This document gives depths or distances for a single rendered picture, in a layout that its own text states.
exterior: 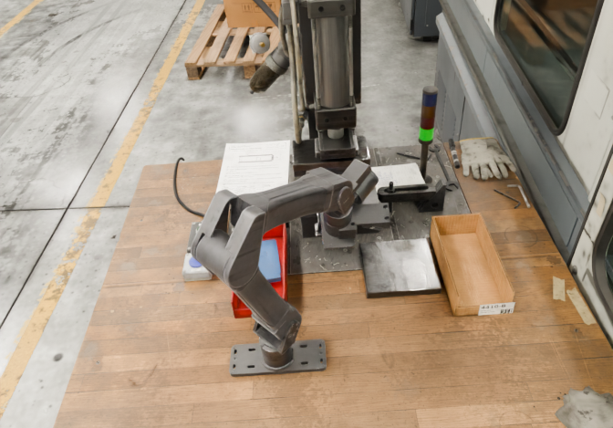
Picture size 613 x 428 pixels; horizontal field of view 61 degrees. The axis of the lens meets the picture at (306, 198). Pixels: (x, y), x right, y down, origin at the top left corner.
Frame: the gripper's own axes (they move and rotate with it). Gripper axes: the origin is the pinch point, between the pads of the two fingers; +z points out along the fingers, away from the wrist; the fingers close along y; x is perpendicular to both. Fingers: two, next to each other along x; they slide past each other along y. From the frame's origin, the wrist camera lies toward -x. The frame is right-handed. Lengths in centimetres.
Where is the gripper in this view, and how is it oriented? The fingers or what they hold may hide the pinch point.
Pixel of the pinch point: (337, 238)
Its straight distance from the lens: 118.4
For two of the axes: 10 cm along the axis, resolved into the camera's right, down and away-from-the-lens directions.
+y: -0.5, -9.1, 4.1
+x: -10.0, 0.6, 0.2
